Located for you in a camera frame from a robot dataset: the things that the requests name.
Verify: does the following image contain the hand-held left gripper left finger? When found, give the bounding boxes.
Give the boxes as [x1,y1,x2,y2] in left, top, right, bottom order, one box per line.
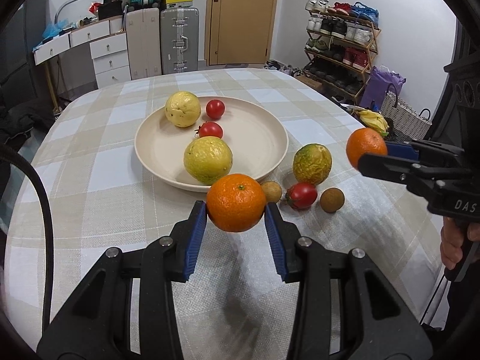
[36,200,208,360]

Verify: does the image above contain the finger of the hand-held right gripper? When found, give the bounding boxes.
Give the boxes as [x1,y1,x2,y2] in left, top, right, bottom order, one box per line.
[384,140,422,160]
[357,152,424,185]

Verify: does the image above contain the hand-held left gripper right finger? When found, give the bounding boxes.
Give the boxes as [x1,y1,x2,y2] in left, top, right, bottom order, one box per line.
[263,202,434,360]

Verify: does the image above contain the orange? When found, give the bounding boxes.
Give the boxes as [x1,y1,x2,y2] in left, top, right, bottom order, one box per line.
[206,173,267,233]
[346,127,388,169]

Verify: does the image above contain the brown longan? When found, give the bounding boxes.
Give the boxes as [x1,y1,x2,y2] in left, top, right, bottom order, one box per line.
[320,187,345,213]
[260,181,282,203]

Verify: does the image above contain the red tomato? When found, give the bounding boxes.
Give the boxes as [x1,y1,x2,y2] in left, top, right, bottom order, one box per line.
[206,99,226,119]
[286,182,319,210]
[194,121,224,139]

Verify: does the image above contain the mottled green-yellow round fruit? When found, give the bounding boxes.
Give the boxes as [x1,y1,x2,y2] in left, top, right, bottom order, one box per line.
[292,143,333,185]

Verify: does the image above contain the yellow-green round fruit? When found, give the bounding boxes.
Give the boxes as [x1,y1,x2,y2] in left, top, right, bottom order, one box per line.
[183,136,233,185]

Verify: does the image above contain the cream plate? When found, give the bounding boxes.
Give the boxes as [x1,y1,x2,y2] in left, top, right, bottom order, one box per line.
[134,96,289,191]

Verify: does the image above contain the pale yellow round fruit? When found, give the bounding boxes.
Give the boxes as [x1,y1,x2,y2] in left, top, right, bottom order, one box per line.
[165,91,202,128]

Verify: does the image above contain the person's right hand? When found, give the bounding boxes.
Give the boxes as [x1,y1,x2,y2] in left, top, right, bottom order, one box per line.
[440,219,480,271]

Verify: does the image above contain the woven basket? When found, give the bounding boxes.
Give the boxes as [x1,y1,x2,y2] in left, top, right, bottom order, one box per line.
[380,84,434,139]

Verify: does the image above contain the banana peels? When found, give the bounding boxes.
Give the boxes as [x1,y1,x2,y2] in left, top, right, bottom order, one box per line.
[354,108,389,134]

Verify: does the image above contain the purple bag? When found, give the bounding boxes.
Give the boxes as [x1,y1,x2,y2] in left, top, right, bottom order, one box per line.
[360,65,406,111]

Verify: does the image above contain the checked tablecloth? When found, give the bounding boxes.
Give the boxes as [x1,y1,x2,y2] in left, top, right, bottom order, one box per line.
[4,68,456,360]

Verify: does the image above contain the small cardboard box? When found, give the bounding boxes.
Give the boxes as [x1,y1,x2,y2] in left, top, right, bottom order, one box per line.
[292,75,323,91]

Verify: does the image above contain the wooden shoe rack with shoes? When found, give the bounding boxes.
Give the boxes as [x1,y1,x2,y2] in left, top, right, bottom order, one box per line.
[304,0,379,94]

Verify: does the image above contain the scattered sneakers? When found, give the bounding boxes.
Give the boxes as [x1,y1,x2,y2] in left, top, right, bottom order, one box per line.
[264,60,301,77]

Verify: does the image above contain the wooden door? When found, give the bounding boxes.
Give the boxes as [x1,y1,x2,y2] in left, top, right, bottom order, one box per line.
[204,0,281,66]

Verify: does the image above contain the white drawer cabinet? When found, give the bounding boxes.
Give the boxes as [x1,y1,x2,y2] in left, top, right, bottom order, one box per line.
[89,33,133,89]

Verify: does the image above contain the silver suitcase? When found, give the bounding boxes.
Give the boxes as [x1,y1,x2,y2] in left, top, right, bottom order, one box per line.
[160,7,200,75]

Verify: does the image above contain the beige suitcase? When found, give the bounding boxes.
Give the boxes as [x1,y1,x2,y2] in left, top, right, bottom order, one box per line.
[125,7,163,80]

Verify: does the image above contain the black jacket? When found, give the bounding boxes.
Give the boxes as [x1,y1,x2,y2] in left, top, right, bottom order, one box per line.
[0,103,47,147]

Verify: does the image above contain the white desk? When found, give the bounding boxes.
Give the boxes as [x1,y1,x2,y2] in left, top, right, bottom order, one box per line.
[33,17,128,117]

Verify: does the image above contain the black bag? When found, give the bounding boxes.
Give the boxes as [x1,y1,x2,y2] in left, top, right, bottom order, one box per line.
[98,2,124,20]

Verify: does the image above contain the blue plastic bag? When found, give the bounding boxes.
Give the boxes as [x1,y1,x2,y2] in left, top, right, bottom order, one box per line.
[41,19,70,42]

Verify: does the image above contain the thick black cable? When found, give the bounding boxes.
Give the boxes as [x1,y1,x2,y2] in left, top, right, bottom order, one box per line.
[0,143,55,331]

